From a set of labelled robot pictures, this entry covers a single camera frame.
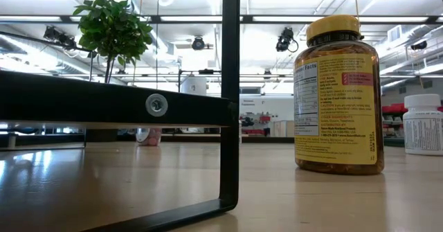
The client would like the pink bottle white cap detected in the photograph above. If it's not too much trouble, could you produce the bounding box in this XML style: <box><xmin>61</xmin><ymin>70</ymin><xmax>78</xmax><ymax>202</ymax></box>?
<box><xmin>135</xmin><ymin>127</ymin><xmax>163</xmax><ymax>148</ymax></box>

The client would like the amber bottle yellow cap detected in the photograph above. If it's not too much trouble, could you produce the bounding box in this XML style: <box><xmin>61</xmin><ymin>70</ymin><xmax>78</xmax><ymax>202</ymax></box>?
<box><xmin>293</xmin><ymin>14</ymin><xmax>385</xmax><ymax>176</ymax></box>

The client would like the white cylindrical tank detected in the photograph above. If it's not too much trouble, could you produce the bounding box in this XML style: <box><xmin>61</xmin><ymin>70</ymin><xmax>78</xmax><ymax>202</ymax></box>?
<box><xmin>180</xmin><ymin>75</ymin><xmax>208</xmax><ymax>96</ymax></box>

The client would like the black overhead rig beam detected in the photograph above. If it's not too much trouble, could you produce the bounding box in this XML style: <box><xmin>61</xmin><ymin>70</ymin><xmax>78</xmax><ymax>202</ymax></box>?
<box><xmin>0</xmin><ymin>14</ymin><xmax>443</xmax><ymax>26</ymax></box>

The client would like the wooden board tray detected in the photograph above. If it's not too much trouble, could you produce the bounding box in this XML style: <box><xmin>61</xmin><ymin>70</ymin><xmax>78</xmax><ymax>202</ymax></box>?
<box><xmin>0</xmin><ymin>0</ymin><xmax>241</xmax><ymax>232</ymax></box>

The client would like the green potted plant black pot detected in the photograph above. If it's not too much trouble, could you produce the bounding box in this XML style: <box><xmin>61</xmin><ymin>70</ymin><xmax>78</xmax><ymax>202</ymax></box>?
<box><xmin>72</xmin><ymin>0</ymin><xmax>154</xmax><ymax>143</ymax></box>

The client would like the red storage bin rack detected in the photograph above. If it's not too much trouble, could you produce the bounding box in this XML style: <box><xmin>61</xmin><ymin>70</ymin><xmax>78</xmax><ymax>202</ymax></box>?
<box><xmin>381</xmin><ymin>102</ymin><xmax>443</xmax><ymax>148</ymax></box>

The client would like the black aluminium table frame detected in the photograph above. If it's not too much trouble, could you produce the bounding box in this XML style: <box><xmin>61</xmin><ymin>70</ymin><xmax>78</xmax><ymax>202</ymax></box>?
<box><xmin>161</xmin><ymin>134</ymin><xmax>295</xmax><ymax>144</ymax></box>

